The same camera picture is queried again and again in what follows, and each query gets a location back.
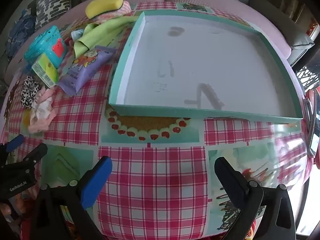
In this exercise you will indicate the leopard print scrunchie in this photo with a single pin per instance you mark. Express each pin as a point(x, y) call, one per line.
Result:
point(28, 92)

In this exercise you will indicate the green cloth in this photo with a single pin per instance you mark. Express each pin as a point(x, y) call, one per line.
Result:
point(100, 33)

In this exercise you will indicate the green tissue pack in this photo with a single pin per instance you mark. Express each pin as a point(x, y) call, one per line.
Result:
point(46, 70)

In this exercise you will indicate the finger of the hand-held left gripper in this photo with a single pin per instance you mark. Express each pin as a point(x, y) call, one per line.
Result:
point(37, 153)
point(15, 143)

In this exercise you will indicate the pink checked cloth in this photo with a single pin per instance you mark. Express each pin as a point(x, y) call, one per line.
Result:
point(124, 8)

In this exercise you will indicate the purple wet wipes pack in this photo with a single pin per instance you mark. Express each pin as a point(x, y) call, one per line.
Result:
point(82, 72)

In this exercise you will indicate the small white blue tube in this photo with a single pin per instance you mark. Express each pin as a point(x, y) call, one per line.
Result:
point(76, 34)

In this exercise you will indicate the person's left hand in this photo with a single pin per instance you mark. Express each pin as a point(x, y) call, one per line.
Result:
point(4, 210)

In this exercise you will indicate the yellow sponge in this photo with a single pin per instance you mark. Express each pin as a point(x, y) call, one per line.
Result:
point(103, 3)

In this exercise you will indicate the teal plastic toy box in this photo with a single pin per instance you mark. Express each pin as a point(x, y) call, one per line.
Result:
point(42, 46)

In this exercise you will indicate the black white patterned pillow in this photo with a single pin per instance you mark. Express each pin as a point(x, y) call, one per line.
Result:
point(51, 3)

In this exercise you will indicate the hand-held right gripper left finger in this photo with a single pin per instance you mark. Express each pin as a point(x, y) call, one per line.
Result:
point(96, 180)

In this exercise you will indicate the teal cardboard tray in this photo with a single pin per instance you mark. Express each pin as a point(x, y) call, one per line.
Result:
point(200, 67)

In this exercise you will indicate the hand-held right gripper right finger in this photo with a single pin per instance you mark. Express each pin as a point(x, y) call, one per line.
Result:
point(231, 180)

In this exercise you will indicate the blue denim clothes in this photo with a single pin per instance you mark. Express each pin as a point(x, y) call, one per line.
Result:
point(20, 32)

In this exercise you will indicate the pink scrunchie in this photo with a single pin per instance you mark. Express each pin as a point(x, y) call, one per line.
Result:
point(41, 112)

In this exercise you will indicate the pink checked printed tablecloth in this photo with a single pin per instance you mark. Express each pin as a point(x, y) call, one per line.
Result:
point(155, 175)

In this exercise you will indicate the yellow round packet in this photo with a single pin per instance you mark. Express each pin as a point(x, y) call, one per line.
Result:
point(26, 118)

